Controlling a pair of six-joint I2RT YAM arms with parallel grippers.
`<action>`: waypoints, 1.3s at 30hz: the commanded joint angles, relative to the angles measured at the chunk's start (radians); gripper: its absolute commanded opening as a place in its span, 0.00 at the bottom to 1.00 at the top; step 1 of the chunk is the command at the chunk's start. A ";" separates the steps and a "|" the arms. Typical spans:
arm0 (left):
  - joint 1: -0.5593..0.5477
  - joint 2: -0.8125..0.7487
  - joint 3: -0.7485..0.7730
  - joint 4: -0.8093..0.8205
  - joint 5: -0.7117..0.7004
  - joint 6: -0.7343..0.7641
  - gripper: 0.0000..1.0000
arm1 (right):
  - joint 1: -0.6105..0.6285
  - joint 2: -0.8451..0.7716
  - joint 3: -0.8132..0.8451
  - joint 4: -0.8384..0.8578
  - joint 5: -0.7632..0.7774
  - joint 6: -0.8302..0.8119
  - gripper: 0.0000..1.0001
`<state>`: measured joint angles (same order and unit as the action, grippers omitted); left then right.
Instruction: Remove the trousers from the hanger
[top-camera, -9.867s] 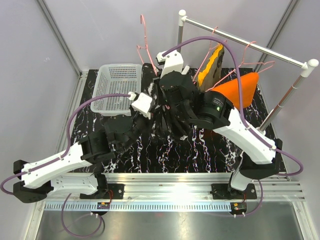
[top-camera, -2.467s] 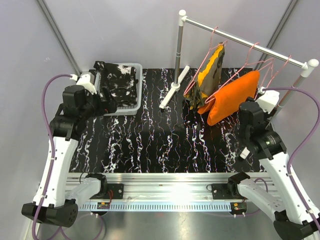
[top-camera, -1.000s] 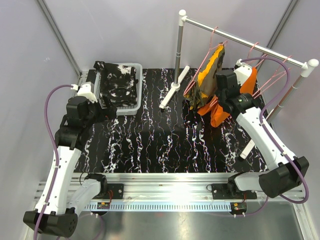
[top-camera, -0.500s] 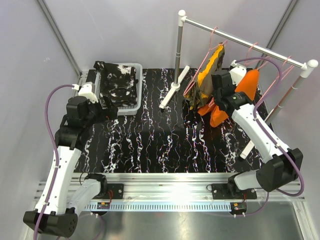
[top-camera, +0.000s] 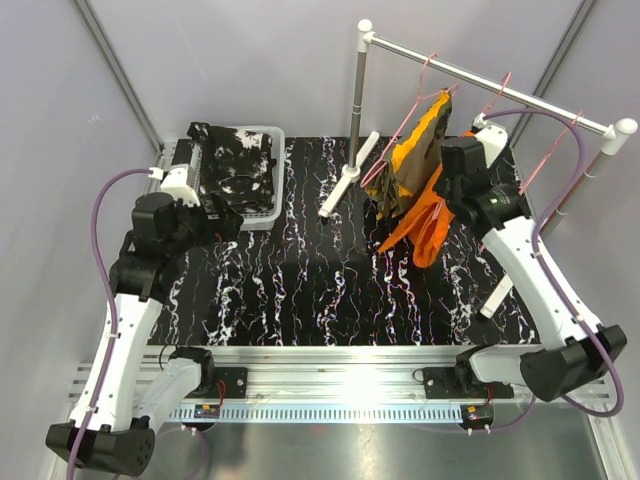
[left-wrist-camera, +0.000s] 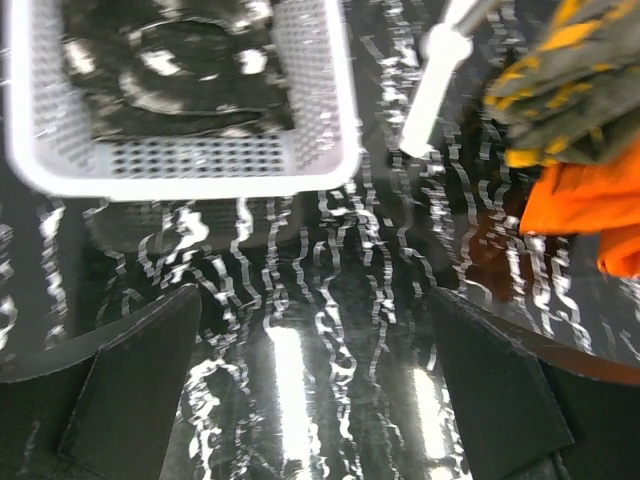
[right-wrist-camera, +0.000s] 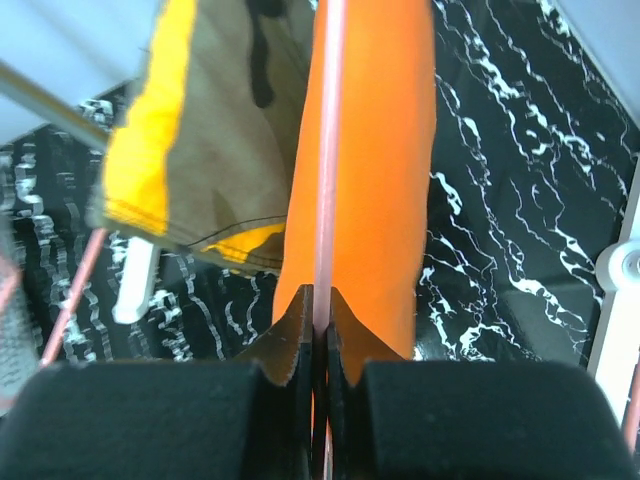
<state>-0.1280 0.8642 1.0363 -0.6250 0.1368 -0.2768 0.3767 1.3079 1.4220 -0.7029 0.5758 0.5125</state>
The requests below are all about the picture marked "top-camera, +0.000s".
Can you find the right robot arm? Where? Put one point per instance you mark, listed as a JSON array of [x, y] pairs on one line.
[[575, 348]]

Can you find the black marble pattern mat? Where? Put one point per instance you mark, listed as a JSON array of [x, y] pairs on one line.
[[308, 282]]

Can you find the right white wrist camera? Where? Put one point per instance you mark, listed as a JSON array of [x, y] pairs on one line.
[[492, 136]]

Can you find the white plastic laundry basket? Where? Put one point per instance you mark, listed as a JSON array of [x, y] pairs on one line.
[[188, 153]]

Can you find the aluminium rail frame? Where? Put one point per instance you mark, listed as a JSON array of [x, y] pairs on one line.
[[142, 385]]

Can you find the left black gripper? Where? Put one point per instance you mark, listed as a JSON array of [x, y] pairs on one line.
[[226, 226]]

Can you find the silver clothes rack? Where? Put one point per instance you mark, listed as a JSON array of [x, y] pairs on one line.
[[614, 136]]

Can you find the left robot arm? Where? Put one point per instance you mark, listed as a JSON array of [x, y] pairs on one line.
[[125, 325]]

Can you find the black white patterned trousers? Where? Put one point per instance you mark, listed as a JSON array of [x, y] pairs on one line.
[[236, 164]]

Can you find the camouflage orange trousers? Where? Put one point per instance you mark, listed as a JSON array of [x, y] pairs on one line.
[[396, 180]]

